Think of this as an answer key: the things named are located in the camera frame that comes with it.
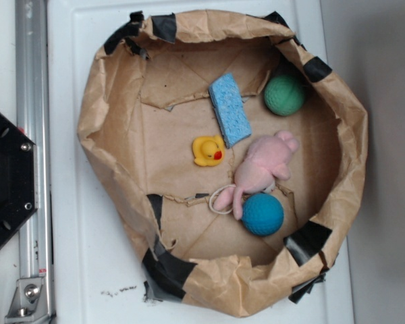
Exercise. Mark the blue dimpled ball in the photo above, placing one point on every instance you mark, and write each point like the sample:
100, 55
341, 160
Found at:
263, 214

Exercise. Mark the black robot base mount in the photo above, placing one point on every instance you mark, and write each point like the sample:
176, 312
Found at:
17, 179

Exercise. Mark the aluminium extrusion rail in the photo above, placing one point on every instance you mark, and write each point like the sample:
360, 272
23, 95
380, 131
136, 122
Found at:
34, 298

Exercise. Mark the pink plush bunny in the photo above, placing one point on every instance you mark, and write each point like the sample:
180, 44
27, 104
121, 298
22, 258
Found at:
265, 162

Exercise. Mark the green dimpled ball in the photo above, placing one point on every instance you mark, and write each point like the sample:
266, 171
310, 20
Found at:
284, 95

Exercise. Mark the yellow rubber duck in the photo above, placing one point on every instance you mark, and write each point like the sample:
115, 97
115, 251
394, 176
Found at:
208, 151

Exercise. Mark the brown paper bag bin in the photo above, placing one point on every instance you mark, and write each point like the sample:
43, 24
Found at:
147, 99

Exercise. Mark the blue sponge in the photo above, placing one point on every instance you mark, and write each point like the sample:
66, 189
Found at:
229, 110

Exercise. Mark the white tray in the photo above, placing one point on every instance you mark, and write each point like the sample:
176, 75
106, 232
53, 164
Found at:
98, 277

